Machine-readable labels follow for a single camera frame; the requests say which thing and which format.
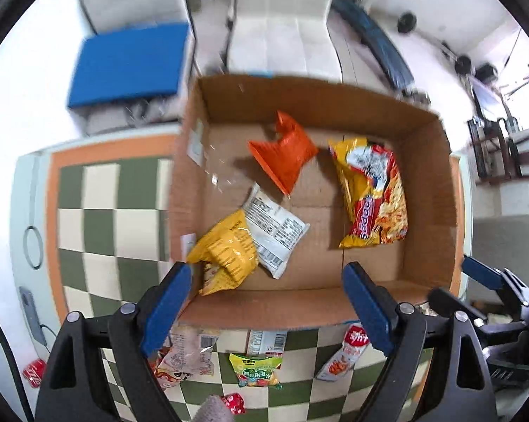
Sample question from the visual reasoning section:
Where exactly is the orange snack bag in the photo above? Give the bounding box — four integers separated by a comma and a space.
248, 111, 320, 197

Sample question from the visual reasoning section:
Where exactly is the small red snack packet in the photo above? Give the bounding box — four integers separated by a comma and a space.
220, 393, 246, 416

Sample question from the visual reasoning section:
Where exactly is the blue cushion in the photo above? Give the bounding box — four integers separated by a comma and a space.
67, 22, 191, 109

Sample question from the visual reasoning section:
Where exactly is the white and red snack packet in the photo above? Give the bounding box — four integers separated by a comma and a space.
315, 322, 371, 382

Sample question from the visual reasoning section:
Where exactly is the yellow and red chips bag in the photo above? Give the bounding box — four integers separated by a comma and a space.
328, 137, 409, 249

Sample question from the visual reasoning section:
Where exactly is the beige chair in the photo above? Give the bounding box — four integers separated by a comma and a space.
464, 215, 529, 315

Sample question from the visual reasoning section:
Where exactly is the printed cardboard box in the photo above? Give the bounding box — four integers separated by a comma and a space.
168, 75, 461, 330

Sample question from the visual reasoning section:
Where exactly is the blue and white snack packet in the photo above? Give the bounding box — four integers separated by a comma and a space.
247, 330, 288, 357

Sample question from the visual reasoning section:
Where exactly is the black cable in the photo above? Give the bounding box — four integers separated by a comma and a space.
0, 292, 33, 422

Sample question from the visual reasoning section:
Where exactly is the grey cloth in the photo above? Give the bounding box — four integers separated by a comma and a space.
189, 396, 231, 422

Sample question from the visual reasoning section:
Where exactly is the dark wooden rack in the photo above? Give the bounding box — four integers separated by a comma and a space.
466, 116, 525, 182

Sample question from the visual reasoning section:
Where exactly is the green and yellow snack packet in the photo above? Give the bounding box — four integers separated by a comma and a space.
228, 353, 283, 390

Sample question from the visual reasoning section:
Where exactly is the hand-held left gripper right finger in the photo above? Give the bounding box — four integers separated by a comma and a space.
342, 261, 498, 422

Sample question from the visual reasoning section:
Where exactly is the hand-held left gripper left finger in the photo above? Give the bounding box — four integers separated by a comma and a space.
36, 262, 193, 422

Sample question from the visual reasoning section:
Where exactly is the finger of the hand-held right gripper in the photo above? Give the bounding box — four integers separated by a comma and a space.
428, 287, 489, 324
461, 255, 529, 311

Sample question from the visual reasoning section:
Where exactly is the clear snack packet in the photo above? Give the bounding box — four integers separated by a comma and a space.
168, 326, 218, 377

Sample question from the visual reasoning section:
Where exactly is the red cartoon snack packet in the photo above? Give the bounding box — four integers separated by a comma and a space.
152, 347, 191, 390

